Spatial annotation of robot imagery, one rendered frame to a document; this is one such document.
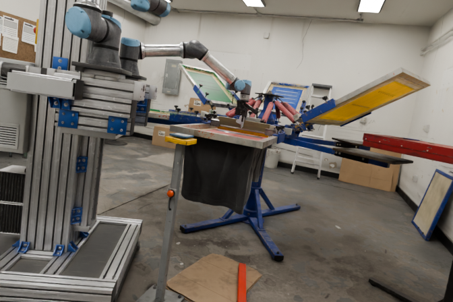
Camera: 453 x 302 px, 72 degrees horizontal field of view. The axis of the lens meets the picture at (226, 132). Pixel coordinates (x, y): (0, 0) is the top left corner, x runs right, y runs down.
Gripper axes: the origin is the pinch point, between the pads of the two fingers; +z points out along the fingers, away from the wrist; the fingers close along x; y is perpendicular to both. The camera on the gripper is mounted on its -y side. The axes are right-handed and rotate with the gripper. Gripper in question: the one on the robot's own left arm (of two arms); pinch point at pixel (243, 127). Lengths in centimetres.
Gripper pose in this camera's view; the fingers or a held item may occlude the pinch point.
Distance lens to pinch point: 237.8
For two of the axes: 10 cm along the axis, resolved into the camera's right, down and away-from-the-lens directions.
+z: -1.4, 9.9, 1.0
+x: -3.2, 0.5, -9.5
